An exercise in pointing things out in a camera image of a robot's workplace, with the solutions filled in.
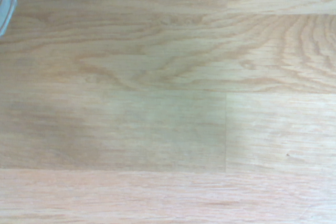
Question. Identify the clear container with teal-seal lid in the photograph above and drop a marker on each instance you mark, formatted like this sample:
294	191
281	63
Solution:
5	1

